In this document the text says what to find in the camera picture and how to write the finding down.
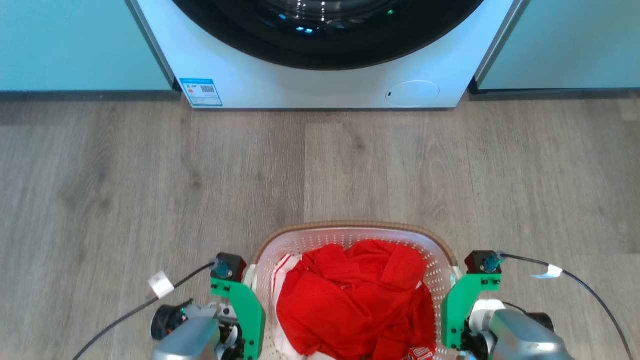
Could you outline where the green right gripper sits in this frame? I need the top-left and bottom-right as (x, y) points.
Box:
(440, 273), (502, 351)

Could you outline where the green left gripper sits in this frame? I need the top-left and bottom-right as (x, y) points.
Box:
(210, 277), (266, 360)

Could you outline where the white laundry basket brown rim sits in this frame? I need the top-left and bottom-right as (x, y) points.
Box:
(245, 220), (466, 360)

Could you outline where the red garment with white print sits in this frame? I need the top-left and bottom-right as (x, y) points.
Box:
(400, 346), (437, 360)

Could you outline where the red mesh garment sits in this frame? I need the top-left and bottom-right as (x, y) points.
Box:
(276, 239), (437, 360)

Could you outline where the blue energy label sticker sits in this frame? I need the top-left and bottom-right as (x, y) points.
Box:
(179, 77), (224, 108)

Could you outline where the round white filter cover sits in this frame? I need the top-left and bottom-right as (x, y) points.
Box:
(385, 80), (441, 108)

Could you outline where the white front-load washing machine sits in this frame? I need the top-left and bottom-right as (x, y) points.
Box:
(126, 0), (530, 110)

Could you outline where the black round washer door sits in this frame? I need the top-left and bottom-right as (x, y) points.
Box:
(171, 0), (485, 71)

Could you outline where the teal cabinet panel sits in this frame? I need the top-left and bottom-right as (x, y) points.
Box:
(0, 0), (174, 93)
(475, 0), (640, 92)

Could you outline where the white cable tag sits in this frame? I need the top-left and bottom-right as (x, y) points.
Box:
(148, 270), (175, 299)
(531, 263), (564, 280)

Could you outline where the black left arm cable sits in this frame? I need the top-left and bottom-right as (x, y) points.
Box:
(73, 260), (219, 360)

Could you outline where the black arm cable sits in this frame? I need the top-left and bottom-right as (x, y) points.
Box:
(73, 260), (219, 360)
(500, 253), (635, 360)

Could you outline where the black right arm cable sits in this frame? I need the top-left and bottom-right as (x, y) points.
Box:
(500, 253), (635, 360)

